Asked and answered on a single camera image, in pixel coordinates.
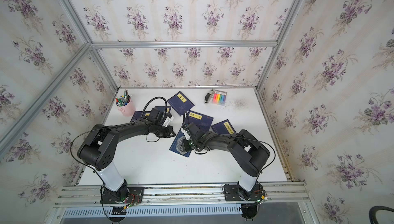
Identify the grey black stapler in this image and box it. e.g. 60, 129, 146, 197
204, 89, 215, 104

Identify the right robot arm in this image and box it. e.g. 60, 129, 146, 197
177, 130, 271, 199

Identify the grey striped cleaning cloth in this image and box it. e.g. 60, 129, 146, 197
175, 136, 188, 155

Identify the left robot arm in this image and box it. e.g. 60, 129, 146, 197
77, 120, 175, 192

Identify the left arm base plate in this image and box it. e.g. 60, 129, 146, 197
100, 187, 145, 205

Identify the aluminium rail frame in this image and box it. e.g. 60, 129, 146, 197
48, 182, 317, 223

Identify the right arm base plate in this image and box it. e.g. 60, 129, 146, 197
222, 184, 267, 201

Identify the clear box of highlighters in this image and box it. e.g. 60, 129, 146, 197
212, 90, 227, 106

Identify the blue book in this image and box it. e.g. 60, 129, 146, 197
154, 106, 172, 113
211, 119, 236, 135
186, 111, 213, 132
130, 111, 150, 121
169, 130, 192, 157
167, 91, 195, 116

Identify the pink pen cup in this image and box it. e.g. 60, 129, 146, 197
116, 89, 136, 117

